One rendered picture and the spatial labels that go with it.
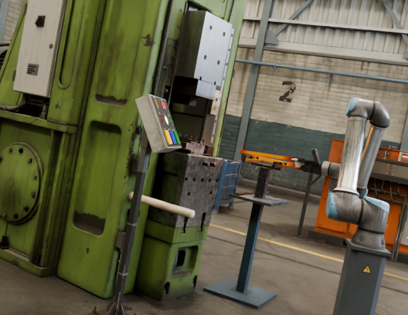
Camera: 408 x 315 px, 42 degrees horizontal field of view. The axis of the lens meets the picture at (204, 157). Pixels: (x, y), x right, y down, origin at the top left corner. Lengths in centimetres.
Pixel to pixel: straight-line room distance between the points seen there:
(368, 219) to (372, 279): 33
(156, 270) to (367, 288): 124
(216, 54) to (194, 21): 25
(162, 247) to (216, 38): 132
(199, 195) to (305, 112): 776
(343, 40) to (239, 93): 238
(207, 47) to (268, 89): 801
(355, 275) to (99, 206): 154
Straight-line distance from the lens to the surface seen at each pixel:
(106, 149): 324
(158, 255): 328
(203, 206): 336
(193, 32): 322
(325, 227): 664
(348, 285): 315
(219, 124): 372
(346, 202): 308
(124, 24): 332
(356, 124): 320
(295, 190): 1090
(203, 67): 322
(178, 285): 340
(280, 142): 1100
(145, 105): 260
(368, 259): 312
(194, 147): 326
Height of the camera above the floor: 109
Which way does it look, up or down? 3 degrees down
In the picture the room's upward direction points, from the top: 11 degrees clockwise
